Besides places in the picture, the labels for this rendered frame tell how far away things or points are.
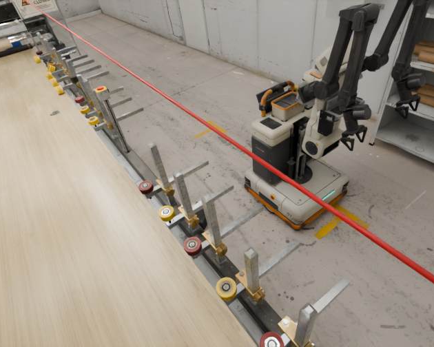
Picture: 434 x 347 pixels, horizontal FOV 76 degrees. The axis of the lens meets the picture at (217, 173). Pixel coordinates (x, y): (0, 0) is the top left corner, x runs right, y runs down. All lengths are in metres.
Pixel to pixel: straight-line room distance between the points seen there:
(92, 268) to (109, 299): 0.18
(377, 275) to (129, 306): 1.70
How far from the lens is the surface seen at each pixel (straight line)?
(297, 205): 2.20
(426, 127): 3.53
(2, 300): 1.55
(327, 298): 1.25
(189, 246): 1.28
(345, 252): 2.37
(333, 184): 2.40
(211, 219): 1.14
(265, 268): 1.29
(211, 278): 1.50
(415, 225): 2.70
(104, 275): 1.35
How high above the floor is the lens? 1.95
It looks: 42 degrees down
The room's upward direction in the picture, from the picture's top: 10 degrees counter-clockwise
